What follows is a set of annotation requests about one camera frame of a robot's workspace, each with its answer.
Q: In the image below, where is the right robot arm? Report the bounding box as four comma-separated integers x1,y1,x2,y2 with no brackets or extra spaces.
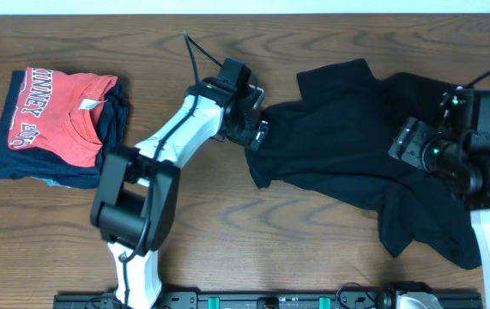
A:
389,87,490,308

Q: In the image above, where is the navy folded t-shirt stack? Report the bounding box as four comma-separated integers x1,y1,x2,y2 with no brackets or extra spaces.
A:
0,70,130,189

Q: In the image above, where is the black t-shirt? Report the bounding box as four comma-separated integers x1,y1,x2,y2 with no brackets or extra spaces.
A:
245,59,481,270

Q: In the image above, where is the black mounting rail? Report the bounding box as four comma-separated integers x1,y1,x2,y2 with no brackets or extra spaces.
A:
53,291,484,309

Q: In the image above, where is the red folded t-shirt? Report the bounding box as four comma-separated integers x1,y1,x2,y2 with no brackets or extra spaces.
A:
8,67,118,167

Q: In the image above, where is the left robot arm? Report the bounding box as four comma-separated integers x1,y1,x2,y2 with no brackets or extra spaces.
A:
90,81,269,308

